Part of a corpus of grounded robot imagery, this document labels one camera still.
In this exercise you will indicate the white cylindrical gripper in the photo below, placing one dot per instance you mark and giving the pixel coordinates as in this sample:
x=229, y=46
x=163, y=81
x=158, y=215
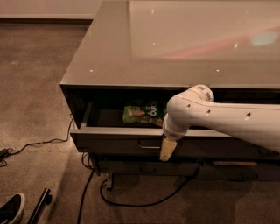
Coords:
x=174, y=133

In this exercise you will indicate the grey drawer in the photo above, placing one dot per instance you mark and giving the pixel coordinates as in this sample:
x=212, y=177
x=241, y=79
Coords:
x=239, y=171
x=103, y=132
x=149, y=168

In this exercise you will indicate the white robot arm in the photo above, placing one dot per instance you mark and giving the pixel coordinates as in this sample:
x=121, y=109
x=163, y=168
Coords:
x=254, y=123

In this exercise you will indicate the grey drawer cabinet counter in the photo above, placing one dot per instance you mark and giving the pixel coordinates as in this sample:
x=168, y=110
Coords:
x=136, y=51

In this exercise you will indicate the green snack bag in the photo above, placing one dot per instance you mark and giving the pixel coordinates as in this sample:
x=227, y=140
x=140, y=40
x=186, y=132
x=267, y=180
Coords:
x=150, y=112

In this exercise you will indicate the black metal bar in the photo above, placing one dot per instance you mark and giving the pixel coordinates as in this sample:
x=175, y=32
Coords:
x=45, y=199

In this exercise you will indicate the black power adapter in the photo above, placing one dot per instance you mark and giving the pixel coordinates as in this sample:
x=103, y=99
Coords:
x=4, y=153

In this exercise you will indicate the black and white shoe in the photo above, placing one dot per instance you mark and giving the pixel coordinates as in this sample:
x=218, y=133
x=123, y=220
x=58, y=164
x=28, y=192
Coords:
x=12, y=211

